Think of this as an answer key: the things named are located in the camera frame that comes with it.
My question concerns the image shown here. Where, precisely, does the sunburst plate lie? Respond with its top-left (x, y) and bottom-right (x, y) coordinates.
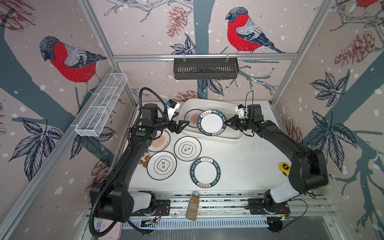
top-left (148, 130), bottom-right (171, 153)
top-left (185, 109), bottom-right (204, 128)

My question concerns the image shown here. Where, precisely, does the white flower plate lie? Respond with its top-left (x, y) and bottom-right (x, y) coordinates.
top-left (174, 137), bottom-right (202, 162)
top-left (147, 151), bottom-right (177, 181)

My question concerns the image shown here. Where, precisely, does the white flower plate upper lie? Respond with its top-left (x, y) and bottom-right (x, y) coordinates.
top-left (174, 137), bottom-right (202, 162)

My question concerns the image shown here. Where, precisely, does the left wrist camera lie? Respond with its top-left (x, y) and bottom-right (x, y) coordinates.
top-left (166, 99), bottom-right (180, 121)

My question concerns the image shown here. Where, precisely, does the white flower plate lower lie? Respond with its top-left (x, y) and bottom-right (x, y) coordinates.
top-left (147, 151), bottom-right (177, 181)

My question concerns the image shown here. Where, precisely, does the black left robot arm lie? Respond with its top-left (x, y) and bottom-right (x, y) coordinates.
top-left (89, 100), bottom-right (189, 238)

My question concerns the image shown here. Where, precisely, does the spice jar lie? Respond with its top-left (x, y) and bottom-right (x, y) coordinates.
top-left (186, 192), bottom-right (200, 221)

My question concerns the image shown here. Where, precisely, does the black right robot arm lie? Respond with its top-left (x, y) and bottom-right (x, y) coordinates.
top-left (225, 104), bottom-right (329, 214)

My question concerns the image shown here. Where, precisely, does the black wall basket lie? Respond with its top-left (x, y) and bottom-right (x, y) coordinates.
top-left (174, 58), bottom-right (239, 80)

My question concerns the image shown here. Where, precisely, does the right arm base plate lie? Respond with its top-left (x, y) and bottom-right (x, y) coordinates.
top-left (246, 198), bottom-right (291, 215)

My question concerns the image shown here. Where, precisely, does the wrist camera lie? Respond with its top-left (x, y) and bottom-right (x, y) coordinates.
top-left (166, 99), bottom-right (180, 121)
top-left (235, 104), bottom-right (247, 119)

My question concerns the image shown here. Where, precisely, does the white wire mesh shelf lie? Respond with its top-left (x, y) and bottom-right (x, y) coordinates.
top-left (75, 73), bottom-right (128, 137)

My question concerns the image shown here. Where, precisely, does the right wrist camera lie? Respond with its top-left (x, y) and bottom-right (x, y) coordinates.
top-left (235, 104), bottom-right (247, 119)

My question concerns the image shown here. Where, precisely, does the green rim plate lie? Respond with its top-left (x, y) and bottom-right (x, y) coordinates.
top-left (197, 110), bottom-right (227, 137)
top-left (190, 157), bottom-right (221, 189)

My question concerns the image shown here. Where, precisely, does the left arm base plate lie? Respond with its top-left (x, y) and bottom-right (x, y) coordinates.
top-left (131, 200), bottom-right (171, 217)

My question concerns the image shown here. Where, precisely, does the yellow tape measure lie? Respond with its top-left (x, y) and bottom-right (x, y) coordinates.
top-left (279, 163), bottom-right (291, 176)

